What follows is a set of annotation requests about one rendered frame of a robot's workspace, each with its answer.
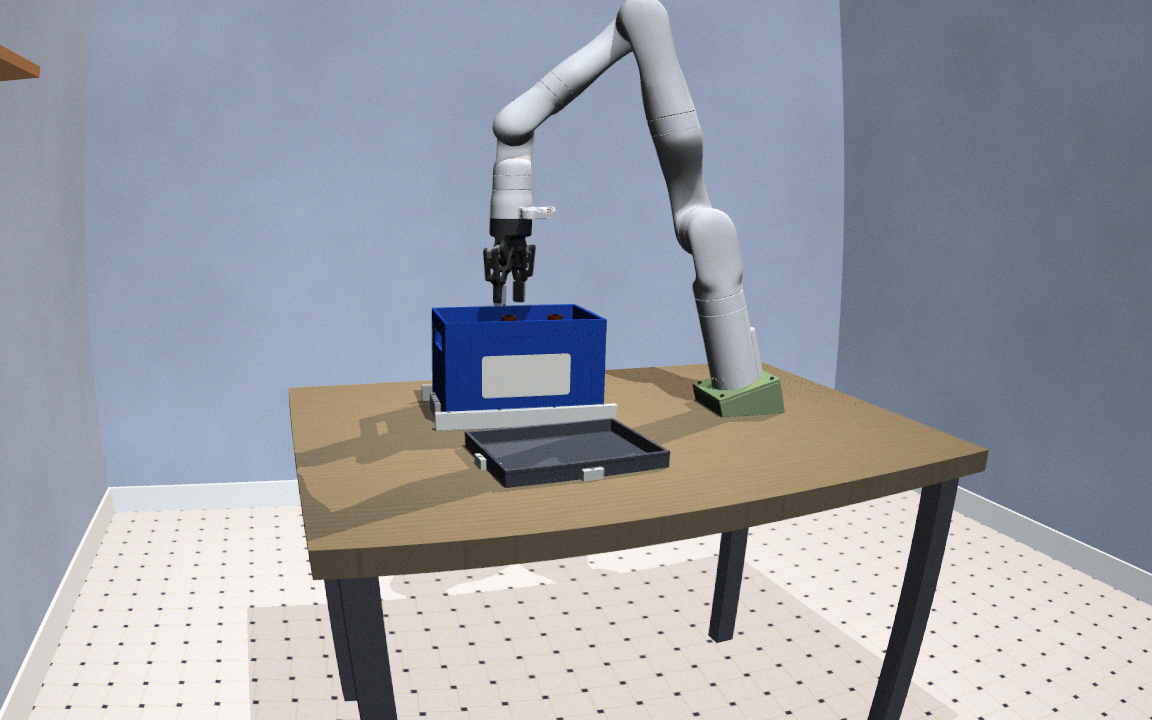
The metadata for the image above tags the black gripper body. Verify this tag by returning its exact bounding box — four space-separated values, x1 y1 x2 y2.
490 218 532 267

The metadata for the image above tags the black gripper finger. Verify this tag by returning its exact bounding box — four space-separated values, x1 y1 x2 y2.
511 244 536 303
483 245 517 306

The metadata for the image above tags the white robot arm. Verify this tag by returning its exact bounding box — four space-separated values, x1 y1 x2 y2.
490 0 763 391

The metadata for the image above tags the blue crate with dividers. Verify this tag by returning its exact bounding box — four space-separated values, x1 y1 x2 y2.
432 304 605 412

